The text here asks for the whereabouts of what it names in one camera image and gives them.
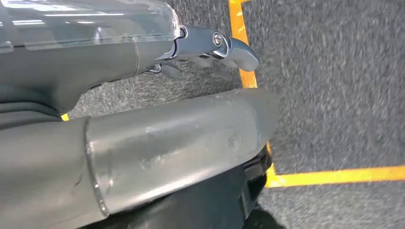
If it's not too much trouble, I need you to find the yellow floor tape rectangle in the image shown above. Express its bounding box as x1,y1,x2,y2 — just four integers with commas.
61,0,405,189

